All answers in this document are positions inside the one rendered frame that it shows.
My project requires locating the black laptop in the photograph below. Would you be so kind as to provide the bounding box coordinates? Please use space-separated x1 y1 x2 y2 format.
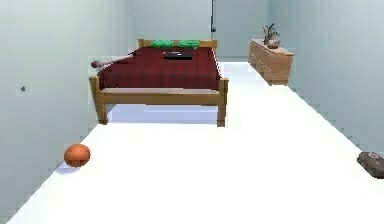
163 50 194 61

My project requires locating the wooden bed with red blanket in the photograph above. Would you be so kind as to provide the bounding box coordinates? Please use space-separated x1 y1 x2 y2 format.
88 38 230 128

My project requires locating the green pillow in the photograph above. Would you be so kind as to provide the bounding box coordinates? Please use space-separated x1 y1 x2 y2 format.
150 39 175 49
177 39 201 49

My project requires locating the light wooden chest of drawers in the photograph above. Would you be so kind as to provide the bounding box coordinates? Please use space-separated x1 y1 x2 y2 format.
248 38 295 87

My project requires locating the wooden baseball bat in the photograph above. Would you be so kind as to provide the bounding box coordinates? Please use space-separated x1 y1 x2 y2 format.
90 49 141 69

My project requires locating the house plant in grey pot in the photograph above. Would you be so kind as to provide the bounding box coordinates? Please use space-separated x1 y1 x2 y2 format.
262 22 282 50

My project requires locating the orange basketball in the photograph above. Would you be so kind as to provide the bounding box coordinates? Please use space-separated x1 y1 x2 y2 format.
63 143 92 169

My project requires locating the dark grey flat object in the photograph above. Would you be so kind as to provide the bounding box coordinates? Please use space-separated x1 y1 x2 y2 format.
356 151 384 180

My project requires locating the black door handle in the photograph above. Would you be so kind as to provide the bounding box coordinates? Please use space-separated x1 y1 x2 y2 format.
210 0 217 34

